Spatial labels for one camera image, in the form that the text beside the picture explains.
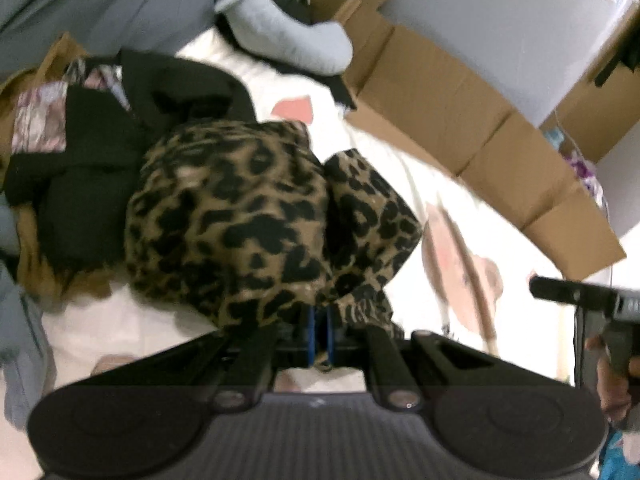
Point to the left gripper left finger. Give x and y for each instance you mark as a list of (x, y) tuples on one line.
[(311, 337)]

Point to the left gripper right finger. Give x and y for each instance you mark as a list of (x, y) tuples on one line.
[(332, 324)]

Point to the leopard print garment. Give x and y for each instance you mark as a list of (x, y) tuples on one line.
[(242, 222)]

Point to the person's right hand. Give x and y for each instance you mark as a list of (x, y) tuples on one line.
[(617, 395)]

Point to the white cartoon bed sheet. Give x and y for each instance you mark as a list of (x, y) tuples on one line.
[(530, 333)]

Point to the black garment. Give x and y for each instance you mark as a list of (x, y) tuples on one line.
[(80, 194)]

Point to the light blue plush pillow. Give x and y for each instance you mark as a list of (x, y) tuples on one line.
[(261, 27)]

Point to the floral pink fabric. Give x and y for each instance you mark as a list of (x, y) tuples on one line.
[(40, 114)]

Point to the grey blue blanket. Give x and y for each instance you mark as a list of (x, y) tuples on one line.
[(29, 27)]

